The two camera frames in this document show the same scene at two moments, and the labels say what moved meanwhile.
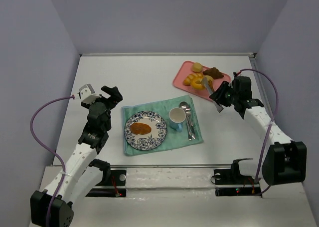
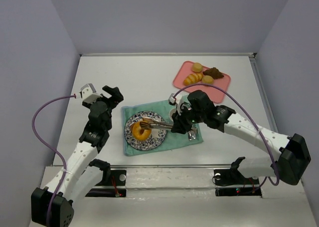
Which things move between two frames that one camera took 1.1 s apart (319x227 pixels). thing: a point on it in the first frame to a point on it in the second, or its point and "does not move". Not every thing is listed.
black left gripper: x=109 y=97 does not move
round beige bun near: x=209 y=78 does not move
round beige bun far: x=197 y=67 does not move
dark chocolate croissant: x=214 y=72 does not move
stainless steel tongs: x=211 y=90 to x=148 y=123
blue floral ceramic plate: x=145 y=130 does not move
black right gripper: x=222 y=94 to x=179 y=124
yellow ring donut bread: x=197 y=83 to x=139 y=133
